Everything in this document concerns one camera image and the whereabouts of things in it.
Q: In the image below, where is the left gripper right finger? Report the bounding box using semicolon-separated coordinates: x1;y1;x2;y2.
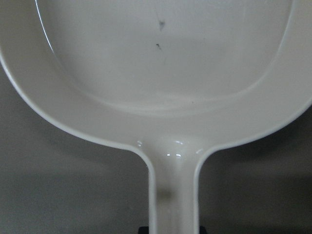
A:
198;226;207;234

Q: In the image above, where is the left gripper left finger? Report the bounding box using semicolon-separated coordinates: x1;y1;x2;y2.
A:
137;226;149;234

